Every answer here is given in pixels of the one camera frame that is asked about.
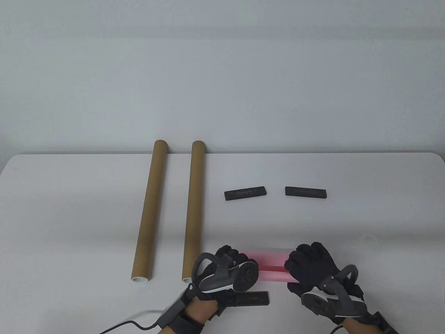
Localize person's left hand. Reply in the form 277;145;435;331
189;245;259;318

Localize person's right hand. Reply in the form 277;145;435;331
284;242;364;303

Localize pink paper sheet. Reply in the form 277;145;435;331
248;248;297;282

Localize brown cardboard mailing tube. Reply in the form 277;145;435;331
182;141;206;282
131;140;169;281

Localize black rectangular weight bar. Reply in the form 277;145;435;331
236;292;270;307
224;186;267;201
285;186;327;199

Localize person's left forearm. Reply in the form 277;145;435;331
163;299;219;334

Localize person's right forearm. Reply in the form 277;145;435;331
342;315;379;334

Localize black wrist camera unit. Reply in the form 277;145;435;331
156;284;195;329
369;311;400;334

